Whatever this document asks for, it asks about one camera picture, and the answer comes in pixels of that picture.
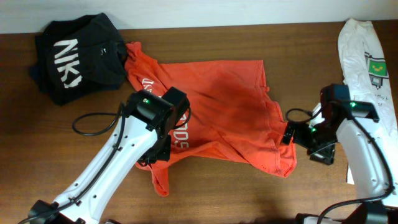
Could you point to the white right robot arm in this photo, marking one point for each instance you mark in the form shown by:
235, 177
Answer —
334, 109

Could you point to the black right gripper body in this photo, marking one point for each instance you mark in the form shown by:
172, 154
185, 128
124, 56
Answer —
317, 139

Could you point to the black Nike t-shirt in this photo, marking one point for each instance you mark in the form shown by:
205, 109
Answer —
82, 56

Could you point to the dark navy folded garment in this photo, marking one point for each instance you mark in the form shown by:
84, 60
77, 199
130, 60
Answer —
44, 84

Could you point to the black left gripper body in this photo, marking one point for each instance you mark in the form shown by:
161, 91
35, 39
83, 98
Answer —
161, 153

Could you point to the white printed t-shirt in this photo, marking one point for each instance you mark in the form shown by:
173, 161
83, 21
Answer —
370, 77

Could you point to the red soccer t-shirt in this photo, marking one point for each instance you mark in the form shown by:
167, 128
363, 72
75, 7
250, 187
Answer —
232, 117

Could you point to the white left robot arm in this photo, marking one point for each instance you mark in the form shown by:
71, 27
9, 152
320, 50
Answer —
140, 135

